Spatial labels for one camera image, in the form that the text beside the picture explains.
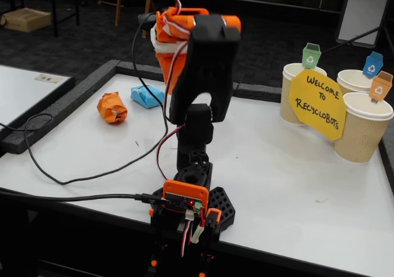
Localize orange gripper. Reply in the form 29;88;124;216
151;7;194;89

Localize blue paper parcel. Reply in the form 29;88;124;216
130;85;166;109

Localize white tape wrap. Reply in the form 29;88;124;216
150;21;190;56

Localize orange paper parcel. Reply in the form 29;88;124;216
97;91;129;125

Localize short dark foam strip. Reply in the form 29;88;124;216
235;82;283;103

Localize long dark foam strip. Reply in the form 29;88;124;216
0;60;121;155

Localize orange controller board case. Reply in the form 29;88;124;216
162;180;210;219

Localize small paper sticker label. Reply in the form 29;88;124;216
34;73;64;84

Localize ribbed brown paper cup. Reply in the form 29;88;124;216
334;92;394;164
279;63;328;127
337;70;378;95

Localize green recycling bin tag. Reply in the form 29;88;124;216
302;42;323;70

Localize yellow welcome paper sign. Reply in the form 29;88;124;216
288;68;347;142

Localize brown cardboard box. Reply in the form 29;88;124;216
0;7;52;33

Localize black slanted stand bar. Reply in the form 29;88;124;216
320;24;389;55

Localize blue recycling bin tag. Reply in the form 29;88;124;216
362;50;384;78

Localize orange recycling bin tag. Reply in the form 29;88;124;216
368;71;394;104

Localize red servo wire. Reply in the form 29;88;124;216
156;124;187;182

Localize black table leg frame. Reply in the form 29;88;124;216
49;0;81;38

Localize thick black USB cable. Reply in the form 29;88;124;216
0;187;169;206

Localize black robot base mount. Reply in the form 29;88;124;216
147;186;236;277

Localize whiteboard with black frame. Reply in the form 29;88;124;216
0;64;76;139

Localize thin black camera cable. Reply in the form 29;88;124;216
0;12;169;185

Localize white red black servo wires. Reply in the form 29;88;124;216
179;211;207;259

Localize white panel black frame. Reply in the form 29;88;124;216
334;0;392;49

